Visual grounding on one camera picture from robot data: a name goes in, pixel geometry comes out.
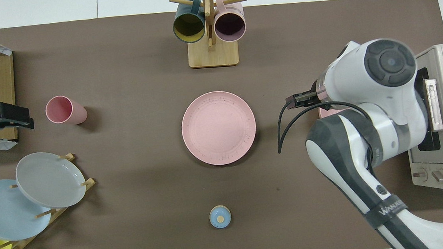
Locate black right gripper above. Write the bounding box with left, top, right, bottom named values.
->
left=285, top=89, right=321, bottom=110

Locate pink bowl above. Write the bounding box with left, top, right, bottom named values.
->
left=318, top=104, right=351, bottom=118

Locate pink cup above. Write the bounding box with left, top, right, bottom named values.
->
left=44, top=94, right=88, bottom=127

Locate grey plate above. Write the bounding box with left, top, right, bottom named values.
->
left=14, top=149, right=88, bottom=211

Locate pink speckled plate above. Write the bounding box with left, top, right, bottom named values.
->
left=179, top=88, right=260, bottom=169

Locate wooden mug tree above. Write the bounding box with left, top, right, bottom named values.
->
left=169, top=0, right=253, bottom=71

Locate light blue plate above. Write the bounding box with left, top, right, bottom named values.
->
left=0, top=176, right=54, bottom=242

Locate pale pink mug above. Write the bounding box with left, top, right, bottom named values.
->
left=212, top=0, right=247, bottom=44

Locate wooden plate rack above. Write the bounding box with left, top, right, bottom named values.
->
left=0, top=151, right=101, bottom=249

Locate brown table mat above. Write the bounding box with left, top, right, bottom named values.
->
left=0, top=0, right=443, bottom=249

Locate dark teal mug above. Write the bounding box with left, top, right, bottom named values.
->
left=171, top=0, right=208, bottom=45

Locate small blue bell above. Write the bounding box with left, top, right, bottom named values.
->
left=208, top=205, right=232, bottom=229

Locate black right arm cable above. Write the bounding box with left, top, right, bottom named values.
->
left=274, top=95, right=375, bottom=178

